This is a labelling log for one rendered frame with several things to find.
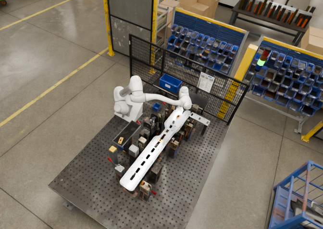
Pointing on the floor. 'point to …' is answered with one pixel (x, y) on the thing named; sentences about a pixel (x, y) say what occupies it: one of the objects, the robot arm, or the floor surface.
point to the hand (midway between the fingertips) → (179, 110)
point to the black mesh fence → (176, 76)
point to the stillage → (296, 203)
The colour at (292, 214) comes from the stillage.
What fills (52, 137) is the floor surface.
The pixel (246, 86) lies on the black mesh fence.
